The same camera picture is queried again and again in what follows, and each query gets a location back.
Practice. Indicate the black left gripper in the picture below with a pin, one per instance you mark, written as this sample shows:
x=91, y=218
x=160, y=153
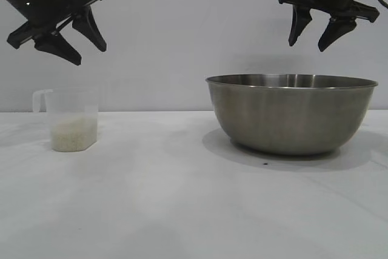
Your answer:
x=39, y=1

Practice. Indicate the stainless steel mixing bowl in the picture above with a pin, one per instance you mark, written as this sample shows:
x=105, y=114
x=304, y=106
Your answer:
x=291, y=116

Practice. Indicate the white uncooked rice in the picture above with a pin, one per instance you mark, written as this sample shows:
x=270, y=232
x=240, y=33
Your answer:
x=74, y=134

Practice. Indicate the translucent plastic measuring cup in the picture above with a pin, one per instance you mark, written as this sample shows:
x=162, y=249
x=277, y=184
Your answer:
x=72, y=104

